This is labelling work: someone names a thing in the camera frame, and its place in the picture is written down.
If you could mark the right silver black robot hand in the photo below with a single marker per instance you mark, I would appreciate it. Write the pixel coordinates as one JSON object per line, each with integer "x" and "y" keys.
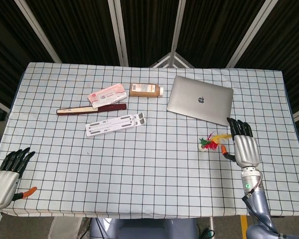
{"x": 245, "y": 148}

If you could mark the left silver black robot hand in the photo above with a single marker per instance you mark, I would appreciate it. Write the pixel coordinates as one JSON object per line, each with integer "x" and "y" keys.
{"x": 5, "y": 184}

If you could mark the colourful feather toy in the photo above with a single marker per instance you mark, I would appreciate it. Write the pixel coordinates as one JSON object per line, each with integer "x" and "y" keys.
{"x": 209, "y": 144}

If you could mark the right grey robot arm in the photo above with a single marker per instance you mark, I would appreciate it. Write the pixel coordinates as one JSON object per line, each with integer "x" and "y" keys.
{"x": 257, "y": 199}

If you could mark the white folding laptop stand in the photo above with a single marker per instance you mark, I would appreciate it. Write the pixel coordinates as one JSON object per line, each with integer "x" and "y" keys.
{"x": 114, "y": 124}

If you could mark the grey Apple laptop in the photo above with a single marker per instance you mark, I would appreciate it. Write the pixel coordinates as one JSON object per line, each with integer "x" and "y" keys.
{"x": 200, "y": 99}

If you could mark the white grid checked tablecloth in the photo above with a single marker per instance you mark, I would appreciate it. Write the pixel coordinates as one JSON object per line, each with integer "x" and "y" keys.
{"x": 139, "y": 161}

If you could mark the dark red folding fan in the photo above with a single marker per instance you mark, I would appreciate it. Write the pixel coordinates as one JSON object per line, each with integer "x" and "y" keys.
{"x": 89, "y": 109}

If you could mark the brown juice bottle white cap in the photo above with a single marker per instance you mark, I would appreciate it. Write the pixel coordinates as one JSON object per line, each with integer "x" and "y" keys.
{"x": 144, "y": 90}

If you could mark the grey robot torso base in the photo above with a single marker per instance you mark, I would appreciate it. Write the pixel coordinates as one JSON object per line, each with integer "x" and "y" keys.
{"x": 144, "y": 228}

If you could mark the pink white plastic packet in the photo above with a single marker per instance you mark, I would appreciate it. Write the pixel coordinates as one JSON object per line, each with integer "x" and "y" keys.
{"x": 107, "y": 95}

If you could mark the white folding screen frame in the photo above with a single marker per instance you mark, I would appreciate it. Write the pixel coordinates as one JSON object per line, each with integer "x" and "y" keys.
{"x": 149, "y": 32}

